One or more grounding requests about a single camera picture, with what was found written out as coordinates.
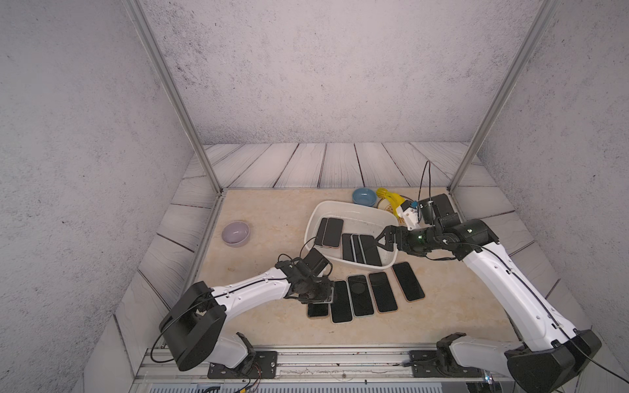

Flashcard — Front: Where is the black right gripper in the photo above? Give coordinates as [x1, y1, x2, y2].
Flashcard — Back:
[372, 224, 442, 257]

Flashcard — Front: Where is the cracked phone pink case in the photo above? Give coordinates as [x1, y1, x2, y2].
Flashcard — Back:
[307, 303, 329, 319]

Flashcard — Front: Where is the black phone dark case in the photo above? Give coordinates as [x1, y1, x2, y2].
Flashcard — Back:
[351, 234, 383, 267]

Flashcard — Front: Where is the black phone cream case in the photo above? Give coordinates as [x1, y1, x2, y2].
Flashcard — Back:
[330, 280, 353, 324]

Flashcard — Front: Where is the white plastic storage box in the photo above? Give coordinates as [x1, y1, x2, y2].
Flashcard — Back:
[304, 201, 398, 271]

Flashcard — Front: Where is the black phone pink case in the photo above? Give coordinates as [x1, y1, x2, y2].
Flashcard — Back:
[369, 272, 398, 313]
[392, 262, 425, 302]

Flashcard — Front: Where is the black phone green case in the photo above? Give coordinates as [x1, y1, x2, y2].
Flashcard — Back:
[347, 275, 375, 317]

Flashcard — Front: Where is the black phone lilac case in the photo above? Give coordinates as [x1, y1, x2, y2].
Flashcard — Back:
[314, 218, 328, 246]

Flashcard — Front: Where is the black phone pink edge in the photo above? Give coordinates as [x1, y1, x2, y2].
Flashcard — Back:
[342, 234, 355, 262]

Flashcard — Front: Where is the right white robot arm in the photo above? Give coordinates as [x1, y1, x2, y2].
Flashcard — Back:
[376, 188, 602, 392]

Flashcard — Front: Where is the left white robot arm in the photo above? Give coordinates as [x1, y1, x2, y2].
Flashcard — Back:
[159, 250, 334, 375]

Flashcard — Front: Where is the yellow banana toy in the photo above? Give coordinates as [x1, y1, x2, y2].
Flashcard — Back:
[376, 188, 406, 215]

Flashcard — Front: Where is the blue ceramic bowl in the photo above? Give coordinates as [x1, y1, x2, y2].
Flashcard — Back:
[352, 188, 378, 207]

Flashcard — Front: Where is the lilac ceramic bowl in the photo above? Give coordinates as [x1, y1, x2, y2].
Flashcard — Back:
[221, 221, 251, 248]

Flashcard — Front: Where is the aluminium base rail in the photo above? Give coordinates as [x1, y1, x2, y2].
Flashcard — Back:
[131, 345, 522, 392]

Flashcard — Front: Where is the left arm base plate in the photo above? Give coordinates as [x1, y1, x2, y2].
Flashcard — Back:
[207, 351, 278, 380]

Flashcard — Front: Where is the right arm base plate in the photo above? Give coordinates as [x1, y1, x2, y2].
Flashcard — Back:
[403, 349, 484, 378]

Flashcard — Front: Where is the right aluminium frame post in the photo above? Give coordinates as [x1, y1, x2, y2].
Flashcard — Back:
[447, 0, 560, 193]

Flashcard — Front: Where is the aluminium frame post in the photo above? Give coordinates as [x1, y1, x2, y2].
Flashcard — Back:
[122, 0, 223, 194]
[447, 0, 560, 193]

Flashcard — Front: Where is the left aluminium frame post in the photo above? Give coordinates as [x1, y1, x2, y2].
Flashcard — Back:
[122, 0, 223, 194]

